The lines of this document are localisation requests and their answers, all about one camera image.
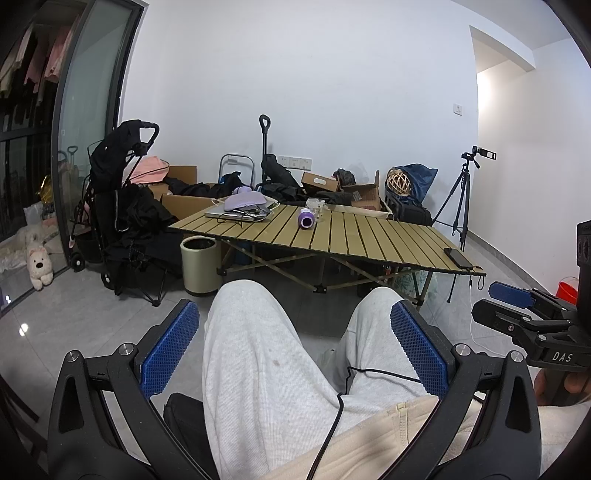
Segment black stroller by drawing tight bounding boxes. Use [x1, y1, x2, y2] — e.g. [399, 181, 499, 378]
[69, 119, 161, 274]

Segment wicker ball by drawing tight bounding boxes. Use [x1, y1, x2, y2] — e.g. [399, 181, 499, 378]
[385, 168, 412, 197]

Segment beige trash can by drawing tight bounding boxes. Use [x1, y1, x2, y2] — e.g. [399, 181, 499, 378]
[180, 235, 223, 297]

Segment black phone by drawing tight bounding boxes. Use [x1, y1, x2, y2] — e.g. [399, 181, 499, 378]
[443, 247, 475, 270]

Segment pile of black clothes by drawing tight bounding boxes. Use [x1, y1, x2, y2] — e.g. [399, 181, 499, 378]
[165, 171, 243, 198]

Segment plain cardboard box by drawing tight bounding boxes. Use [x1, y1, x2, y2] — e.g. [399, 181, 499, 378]
[163, 165, 199, 186]

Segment person's cream jacket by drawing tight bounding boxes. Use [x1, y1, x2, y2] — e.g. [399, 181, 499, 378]
[259, 394, 591, 480]

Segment black cable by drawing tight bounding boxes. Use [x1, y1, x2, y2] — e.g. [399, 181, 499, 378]
[302, 366, 424, 480]

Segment patterned cloth bag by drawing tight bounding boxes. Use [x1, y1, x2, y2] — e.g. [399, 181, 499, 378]
[382, 270, 433, 302]

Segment black pull handle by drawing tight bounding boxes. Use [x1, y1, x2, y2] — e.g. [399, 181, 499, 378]
[259, 114, 272, 185]

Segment open cardboard box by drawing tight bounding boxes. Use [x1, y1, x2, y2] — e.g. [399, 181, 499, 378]
[342, 171, 382, 212]

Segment silver laptop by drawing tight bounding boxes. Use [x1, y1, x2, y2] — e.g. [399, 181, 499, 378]
[204, 203, 274, 222]

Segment cardboard box with handle slot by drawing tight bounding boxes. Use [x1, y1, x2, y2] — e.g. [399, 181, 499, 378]
[301, 171, 341, 193]

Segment blue bag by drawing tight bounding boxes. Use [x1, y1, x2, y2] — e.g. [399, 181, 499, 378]
[401, 163, 439, 205]

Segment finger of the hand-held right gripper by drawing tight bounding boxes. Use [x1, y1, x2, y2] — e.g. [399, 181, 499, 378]
[471, 298, 575, 344]
[489, 281, 579, 320]

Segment silver folding trolley frame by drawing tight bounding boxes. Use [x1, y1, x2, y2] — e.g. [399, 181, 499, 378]
[217, 153, 256, 186]

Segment hanging clothes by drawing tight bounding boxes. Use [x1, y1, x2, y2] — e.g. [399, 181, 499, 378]
[0, 18, 80, 99]

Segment olive slatted folding table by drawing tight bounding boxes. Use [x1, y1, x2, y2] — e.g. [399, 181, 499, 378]
[167, 202, 488, 308]

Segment black bag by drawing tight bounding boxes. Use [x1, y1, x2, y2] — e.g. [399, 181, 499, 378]
[163, 392, 219, 480]

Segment black tripod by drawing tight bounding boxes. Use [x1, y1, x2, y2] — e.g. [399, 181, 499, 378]
[431, 158, 472, 253]

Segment purple pouch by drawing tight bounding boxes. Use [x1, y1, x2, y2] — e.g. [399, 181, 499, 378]
[223, 193, 268, 212]

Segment white plush dog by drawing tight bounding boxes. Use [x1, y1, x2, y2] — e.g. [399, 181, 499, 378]
[25, 244, 55, 291]

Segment pink canopy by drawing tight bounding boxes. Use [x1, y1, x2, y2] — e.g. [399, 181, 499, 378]
[126, 156, 171, 185]

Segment black backpack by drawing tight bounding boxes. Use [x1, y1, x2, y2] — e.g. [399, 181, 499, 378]
[385, 194, 433, 227]

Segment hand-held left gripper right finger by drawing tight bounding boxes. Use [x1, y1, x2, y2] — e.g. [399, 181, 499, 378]
[390, 298, 544, 480]

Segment sliding glass door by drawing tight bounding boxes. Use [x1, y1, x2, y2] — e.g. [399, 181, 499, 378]
[50, 0, 149, 274]

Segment red bucket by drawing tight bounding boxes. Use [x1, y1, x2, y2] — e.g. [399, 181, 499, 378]
[556, 276, 579, 306]

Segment white charging cable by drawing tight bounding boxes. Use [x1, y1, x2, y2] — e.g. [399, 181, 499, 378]
[455, 272, 505, 359]

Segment black folding chair with clothes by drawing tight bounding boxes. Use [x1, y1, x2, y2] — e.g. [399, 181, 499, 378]
[100, 184, 186, 308]

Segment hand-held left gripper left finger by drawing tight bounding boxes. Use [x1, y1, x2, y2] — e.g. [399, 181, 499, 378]
[46, 298, 205, 480]

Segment person's grey sweatpants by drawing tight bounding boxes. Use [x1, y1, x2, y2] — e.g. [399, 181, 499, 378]
[202, 279, 437, 480]

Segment person's right hand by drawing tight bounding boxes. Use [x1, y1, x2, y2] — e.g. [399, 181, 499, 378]
[533, 369, 591, 408]

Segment large cardboard box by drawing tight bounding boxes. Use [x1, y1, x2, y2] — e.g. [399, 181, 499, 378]
[159, 193, 232, 220]

